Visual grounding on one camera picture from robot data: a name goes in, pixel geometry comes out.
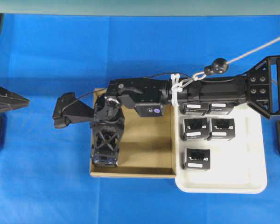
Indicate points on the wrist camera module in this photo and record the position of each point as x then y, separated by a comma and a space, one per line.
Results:
150, 110

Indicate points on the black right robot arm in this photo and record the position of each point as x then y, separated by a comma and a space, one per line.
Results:
259, 88

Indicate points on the black small box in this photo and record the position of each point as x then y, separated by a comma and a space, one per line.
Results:
221, 129
196, 159
195, 129
220, 108
194, 109

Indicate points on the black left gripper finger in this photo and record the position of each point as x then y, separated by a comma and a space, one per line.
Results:
10, 107
8, 97

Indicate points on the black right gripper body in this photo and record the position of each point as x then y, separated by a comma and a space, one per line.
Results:
109, 122

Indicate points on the white plastic tray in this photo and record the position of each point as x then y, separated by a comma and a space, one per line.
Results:
236, 166

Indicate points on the brown cardboard box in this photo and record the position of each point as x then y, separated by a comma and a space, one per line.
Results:
146, 150

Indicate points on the blue table cloth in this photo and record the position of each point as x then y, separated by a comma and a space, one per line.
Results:
44, 172

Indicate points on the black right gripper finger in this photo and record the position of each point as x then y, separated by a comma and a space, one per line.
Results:
69, 100
71, 116

